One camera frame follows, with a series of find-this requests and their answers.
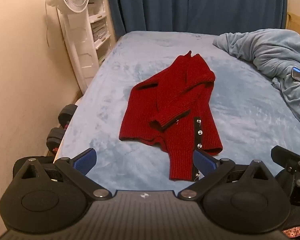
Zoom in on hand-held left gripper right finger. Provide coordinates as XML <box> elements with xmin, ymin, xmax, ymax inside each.
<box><xmin>177</xmin><ymin>149</ymin><xmax>277</xmax><ymax>201</ymax></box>

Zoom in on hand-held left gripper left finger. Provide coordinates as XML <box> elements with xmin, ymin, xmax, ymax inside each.
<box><xmin>15</xmin><ymin>148</ymin><xmax>113</xmax><ymax>201</ymax></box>

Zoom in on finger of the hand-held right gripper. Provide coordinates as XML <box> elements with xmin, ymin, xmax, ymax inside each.
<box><xmin>271</xmin><ymin>145</ymin><xmax>300</xmax><ymax>205</ymax></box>

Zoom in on red knit cardigan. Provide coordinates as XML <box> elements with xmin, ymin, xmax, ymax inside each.
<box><xmin>119</xmin><ymin>51</ymin><xmax>223</xmax><ymax>182</ymax></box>

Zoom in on black dumbbell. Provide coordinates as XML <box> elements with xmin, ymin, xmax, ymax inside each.
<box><xmin>58</xmin><ymin>104</ymin><xmax>78</xmax><ymax>128</ymax></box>
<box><xmin>46</xmin><ymin>127</ymin><xmax>66</xmax><ymax>153</ymax></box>

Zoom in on bed with light blue sheet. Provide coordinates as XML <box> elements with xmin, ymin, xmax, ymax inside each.
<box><xmin>54</xmin><ymin>31</ymin><xmax>300</xmax><ymax>193</ymax></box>

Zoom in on patterned pink cloth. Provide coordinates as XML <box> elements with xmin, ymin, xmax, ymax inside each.
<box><xmin>282</xmin><ymin>226</ymin><xmax>300</xmax><ymax>238</ymax></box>

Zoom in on white plastic panel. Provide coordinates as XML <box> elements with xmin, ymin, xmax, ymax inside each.
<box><xmin>56</xmin><ymin>7</ymin><xmax>100</xmax><ymax>98</ymax></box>

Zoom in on crumpled light blue blanket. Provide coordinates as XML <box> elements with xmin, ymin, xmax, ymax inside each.
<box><xmin>212</xmin><ymin>29</ymin><xmax>300</xmax><ymax>134</ymax></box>

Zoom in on white shelf unit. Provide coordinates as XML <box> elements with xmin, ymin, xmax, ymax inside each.
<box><xmin>88</xmin><ymin>0</ymin><xmax>117</xmax><ymax>65</ymax></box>

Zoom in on dark blue curtain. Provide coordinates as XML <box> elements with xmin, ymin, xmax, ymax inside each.
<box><xmin>105</xmin><ymin>0</ymin><xmax>288</xmax><ymax>40</ymax></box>

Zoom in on white fan cable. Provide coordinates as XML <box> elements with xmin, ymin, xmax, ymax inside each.
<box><xmin>44</xmin><ymin>4</ymin><xmax>65</xmax><ymax>49</ymax></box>

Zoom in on wooden bed frame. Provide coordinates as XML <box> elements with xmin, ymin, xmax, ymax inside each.
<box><xmin>286</xmin><ymin>12</ymin><xmax>300</xmax><ymax>33</ymax></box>

